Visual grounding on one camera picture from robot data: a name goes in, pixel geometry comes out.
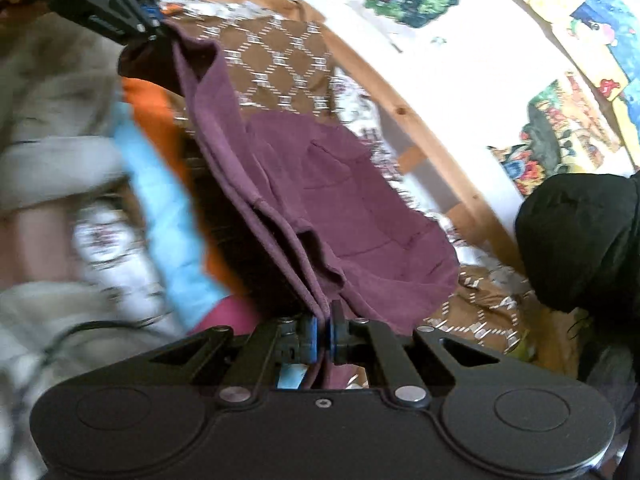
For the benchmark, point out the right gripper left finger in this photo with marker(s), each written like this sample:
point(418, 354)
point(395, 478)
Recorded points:
point(256, 366)

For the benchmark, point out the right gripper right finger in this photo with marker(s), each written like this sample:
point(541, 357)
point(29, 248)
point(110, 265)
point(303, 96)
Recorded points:
point(373, 346)

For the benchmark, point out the maroon long-sleeve top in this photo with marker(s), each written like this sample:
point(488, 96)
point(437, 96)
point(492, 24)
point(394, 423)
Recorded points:
point(328, 225)

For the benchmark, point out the orange and blue blanket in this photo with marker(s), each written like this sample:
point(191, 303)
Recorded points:
point(200, 288)

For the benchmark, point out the cream fleece blanket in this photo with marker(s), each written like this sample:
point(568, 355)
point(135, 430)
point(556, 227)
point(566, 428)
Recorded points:
point(78, 286)

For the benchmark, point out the brown PF patterned blanket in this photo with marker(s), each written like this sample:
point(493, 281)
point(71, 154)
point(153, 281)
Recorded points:
point(501, 317)

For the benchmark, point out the black puffer jacket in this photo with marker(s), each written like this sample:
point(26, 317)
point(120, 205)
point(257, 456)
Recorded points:
point(578, 236)

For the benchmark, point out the colourful landscape poster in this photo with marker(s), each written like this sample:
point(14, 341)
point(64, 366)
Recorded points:
point(564, 133)

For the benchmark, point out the wooden bed frame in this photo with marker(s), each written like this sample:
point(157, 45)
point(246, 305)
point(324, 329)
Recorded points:
point(472, 215)

